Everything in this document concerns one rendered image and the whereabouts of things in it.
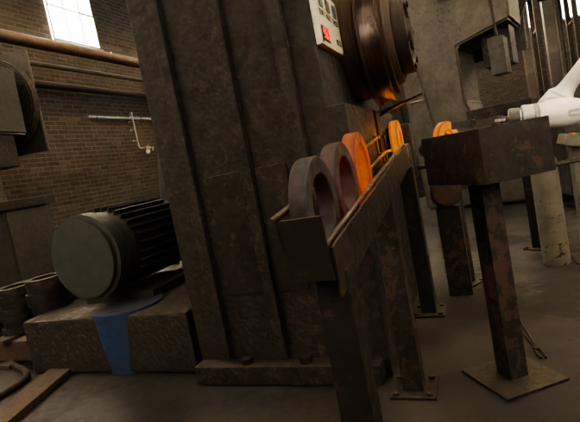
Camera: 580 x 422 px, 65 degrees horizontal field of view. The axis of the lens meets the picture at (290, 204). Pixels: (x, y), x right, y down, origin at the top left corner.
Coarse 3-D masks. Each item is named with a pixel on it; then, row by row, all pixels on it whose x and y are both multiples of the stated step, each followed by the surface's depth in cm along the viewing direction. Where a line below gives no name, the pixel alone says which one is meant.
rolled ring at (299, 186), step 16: (304, 160) 78; (320, 160) 82; (304, 176) 74; (320, 176) 83; (288, 192) 74; (304, 192) 73; (320, 192) 86; (336, 192) 88; (304, 208) 73; (320, 208) 87; (336, 208) 87; (336, 224) 85
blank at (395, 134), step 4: (396, 120) 182; (388, 124) 180; (392, 124) 179; (396, 124) 179; (388, 128) 179; (392, 128) 178; (396, 128) 177; (400, 128) 188; (388, 132) 178; (392, 132) 177; (396, 132) 177; (400, 132) 186; (392, 136) 177; (396, 136) 177; (400, 136) 186; (392, 140) 177; (396, 140) 177; (400, 140) 187; (392, 144) 178; (396, 144) 177; (400, 144) 181; (392, 148) 178; (396, 148) 178
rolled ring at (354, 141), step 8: (344, 136) 111; (352, 136) 109; (360, 136) 115; (344, 144) 108; (352, 144) 107; (360, 144) 114; (352, 152) 106; (360, 152) 118; (368, 152) 121; (352, 160) 106; (360, 160) 119; (368, 160) 119; (360, 168) 120; (368, 168) 119; (360, 176) 108; (368, 176) 119; (360, 184) 107; (368, 184) 118; (360, 192) 108
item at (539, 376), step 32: (480, 128) 139; (512, 128) 111; (544, 128) 114; (448, 160) 123; (480, 160) 111; (512, 160) 112; (544, 160) 114; (480, 192) 125; (480, 224) 128; (480, 256) 131; (512, 288) 128; (512, 320) 128; (512, 352) 129; (512, 384) 127; (544, 384) 124
